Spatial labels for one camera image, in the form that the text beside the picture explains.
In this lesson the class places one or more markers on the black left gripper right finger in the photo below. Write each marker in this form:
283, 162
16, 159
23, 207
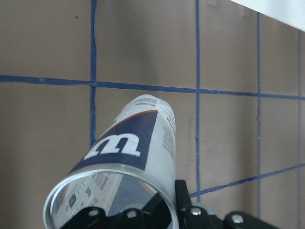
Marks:
192, 216

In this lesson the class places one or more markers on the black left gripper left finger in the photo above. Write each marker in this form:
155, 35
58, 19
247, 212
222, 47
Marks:
154, 215

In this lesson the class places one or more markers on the clear Wilson tennis ball can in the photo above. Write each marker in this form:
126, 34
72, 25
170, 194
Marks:
131, 163

